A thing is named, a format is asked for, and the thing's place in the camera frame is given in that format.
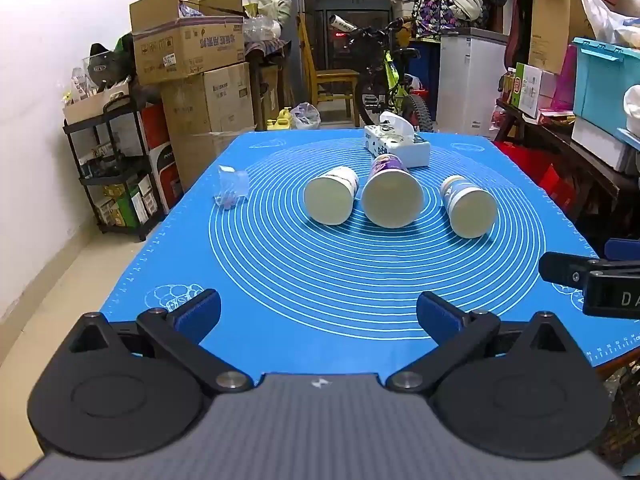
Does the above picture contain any red bag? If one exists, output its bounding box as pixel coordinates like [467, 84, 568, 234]
[494, 140, 577, 212]

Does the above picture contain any white green carton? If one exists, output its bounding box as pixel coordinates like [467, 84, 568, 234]
[510, 62, 544, 119]

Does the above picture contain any tall cardboard box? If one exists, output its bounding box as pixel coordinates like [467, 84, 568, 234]
[528, 0, 597, 75]

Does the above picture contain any blue silicone baking mat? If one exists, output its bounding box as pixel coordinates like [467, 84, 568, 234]
[99, 129, 640, 377]

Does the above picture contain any floral fabric bag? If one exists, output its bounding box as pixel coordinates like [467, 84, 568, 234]
[411, 0, 460, 39]

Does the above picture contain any red white appliance box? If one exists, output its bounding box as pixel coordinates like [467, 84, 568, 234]
[141, 104, 184, 211]

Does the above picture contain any white tissue box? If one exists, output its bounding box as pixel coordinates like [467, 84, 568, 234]
[363, 111, 432, 169]

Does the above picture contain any large cardboard box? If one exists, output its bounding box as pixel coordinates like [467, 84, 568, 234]
[159, 62, 257, 137]
[171, 126, 257, 194]

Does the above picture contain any white blue print paper cup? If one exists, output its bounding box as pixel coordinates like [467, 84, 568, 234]
[439, 175, 499, 240]

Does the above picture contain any shallow cardboard tray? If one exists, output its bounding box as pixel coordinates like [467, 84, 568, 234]
[63, 82, 133, 126]

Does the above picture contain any white chest freezer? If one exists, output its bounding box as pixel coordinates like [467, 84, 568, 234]
[435, 27, 510, 139]

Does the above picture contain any black shelf cart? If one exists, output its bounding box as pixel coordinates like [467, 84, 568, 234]
[63, 91, 167, 242]

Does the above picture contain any dark wooden side table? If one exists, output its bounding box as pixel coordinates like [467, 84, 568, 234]
[492, 99, 640, 243]

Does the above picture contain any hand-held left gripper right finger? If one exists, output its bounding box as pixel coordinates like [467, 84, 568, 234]
[385, 291, 577, 394]

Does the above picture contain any clear plastic bag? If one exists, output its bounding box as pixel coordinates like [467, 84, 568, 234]
[213, 165, 250, 209]

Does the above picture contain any open cardboard box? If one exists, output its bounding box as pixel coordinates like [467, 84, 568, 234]
[129, 0, 247, 86]

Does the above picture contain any black helmet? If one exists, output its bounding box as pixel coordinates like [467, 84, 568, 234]
[88, 42, 135, 93]

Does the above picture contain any yellow plastic jug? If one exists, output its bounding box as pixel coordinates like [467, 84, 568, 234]
[266, 106, 294, 132]

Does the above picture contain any green black bicycle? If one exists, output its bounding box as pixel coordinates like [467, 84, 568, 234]
[327, 14, 433, 134]

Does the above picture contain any purple print paper cup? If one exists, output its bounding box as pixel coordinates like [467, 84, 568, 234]
[361, 154, 425, 230]

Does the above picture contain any large white plastic bag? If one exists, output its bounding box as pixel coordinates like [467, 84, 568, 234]
[579, 0, 640, 51]

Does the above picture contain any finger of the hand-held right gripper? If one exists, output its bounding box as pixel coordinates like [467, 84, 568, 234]
[538, 251, 603, 292]

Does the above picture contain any wooden chair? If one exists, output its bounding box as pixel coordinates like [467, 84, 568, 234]
[298, 12, 362, 129]

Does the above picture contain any teal plastic storage box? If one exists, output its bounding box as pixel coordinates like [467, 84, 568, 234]
[571, 37, 640, 137]

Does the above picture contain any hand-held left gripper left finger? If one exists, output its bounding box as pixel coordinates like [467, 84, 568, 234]
[67, 288, 254, 394]

